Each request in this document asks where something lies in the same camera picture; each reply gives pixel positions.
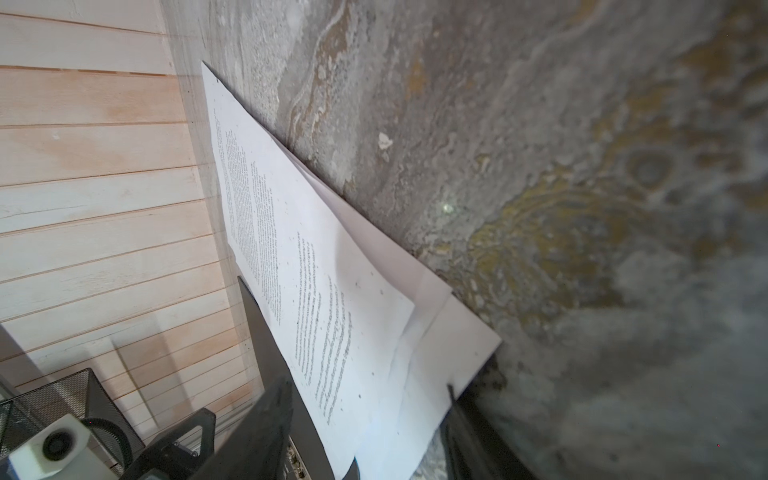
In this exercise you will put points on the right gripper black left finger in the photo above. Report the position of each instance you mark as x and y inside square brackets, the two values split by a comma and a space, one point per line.
[257, 449]

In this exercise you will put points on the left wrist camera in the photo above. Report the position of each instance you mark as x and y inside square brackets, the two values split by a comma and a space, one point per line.
[59, 451]

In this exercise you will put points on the white printed paper stack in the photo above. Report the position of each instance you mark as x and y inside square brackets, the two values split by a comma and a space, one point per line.
[375, 341]

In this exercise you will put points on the black mesh wall basket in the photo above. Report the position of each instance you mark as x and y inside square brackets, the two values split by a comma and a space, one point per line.
[81, 395]

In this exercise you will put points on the blue black file folder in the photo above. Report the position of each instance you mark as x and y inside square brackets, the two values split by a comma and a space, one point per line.
[272, 366]

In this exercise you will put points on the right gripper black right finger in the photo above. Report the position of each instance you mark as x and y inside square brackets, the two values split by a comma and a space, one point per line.
[473, 449]

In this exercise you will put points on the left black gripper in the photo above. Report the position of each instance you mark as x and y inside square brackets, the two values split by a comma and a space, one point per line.
[166, 458]

